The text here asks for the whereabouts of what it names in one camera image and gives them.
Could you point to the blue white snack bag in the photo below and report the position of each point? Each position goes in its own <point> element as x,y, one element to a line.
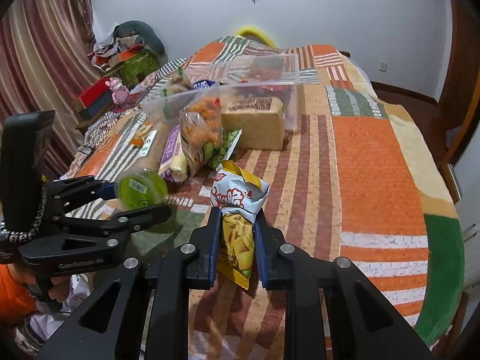
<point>203,84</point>

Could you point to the brown cracker sleeve pack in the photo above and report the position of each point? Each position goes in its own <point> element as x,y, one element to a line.
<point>153,144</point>

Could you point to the yellow curved footboard pad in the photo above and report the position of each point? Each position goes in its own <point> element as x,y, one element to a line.
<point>253,32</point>

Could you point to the person's left hand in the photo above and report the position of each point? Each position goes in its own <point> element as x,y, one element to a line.
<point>59,291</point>

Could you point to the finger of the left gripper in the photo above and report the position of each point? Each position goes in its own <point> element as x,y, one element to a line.
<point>78,232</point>
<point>64,196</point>

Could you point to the patchwork orange bed blanket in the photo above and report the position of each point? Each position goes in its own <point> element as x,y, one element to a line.
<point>356,179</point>

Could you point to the grey green pillow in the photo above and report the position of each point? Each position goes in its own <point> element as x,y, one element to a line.
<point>138,28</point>

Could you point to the pile of clothes clutter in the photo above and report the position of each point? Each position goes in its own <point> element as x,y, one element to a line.
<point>119,51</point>

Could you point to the orange floss pastry bag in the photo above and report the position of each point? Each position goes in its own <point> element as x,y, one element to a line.
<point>201,128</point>

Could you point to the purple wrapped cheese stick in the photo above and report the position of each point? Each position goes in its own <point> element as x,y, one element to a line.
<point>173,164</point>

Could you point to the pink plush toy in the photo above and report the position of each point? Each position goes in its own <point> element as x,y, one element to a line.
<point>119,91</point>

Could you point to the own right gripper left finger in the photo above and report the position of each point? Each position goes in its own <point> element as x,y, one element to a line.
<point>141,312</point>

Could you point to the clear plastic storage bin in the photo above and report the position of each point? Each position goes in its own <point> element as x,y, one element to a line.
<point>228,76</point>

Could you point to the striped red gold curtain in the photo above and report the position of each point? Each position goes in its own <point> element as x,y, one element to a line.
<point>45,67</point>

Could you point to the green round jelly cup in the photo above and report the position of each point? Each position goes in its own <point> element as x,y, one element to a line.
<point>140,188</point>

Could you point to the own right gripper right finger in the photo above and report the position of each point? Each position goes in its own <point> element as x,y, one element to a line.
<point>333,311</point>

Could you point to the red gift box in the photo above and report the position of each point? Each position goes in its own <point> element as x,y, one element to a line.
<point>94,98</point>

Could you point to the green fabric storage box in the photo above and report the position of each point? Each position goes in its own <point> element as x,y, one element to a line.
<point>135,69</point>

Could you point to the yellow chips snack bag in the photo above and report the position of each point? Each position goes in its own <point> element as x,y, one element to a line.
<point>239,195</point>

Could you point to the beige green snack packet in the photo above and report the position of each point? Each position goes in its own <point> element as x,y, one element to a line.
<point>178,84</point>

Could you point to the red noodle snack bag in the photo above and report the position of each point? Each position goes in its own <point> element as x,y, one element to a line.
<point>272,73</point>

